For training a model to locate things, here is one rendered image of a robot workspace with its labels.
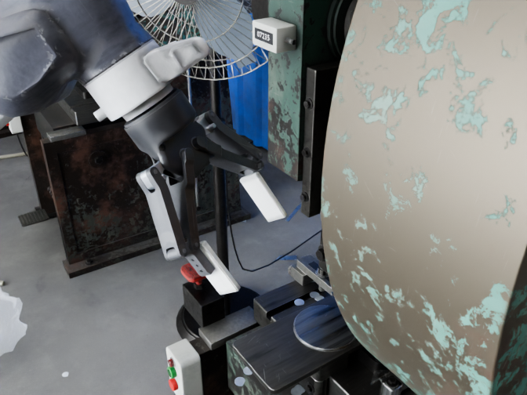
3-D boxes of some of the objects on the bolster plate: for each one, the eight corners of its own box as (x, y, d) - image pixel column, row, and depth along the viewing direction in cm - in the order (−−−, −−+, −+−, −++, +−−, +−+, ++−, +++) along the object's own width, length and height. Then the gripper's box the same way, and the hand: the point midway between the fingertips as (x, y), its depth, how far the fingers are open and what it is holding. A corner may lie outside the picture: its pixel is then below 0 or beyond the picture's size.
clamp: (332, 313, 123) (336, 276, 118) (288, 273, 135) (288, 238, 130) (353, 302, 126) (357, 266, 121) (307, 265, 138) (309, 230, 133)
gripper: (185, 70, 72) (273, 200, 79) (54, 176, 54) (183, 331, 61) (226, 45, 67) (316, 186, 74) (96, 154, 50) (231, 324, 57)
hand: (250, 245), depth 67 cm, fingers open, 13 cm apart
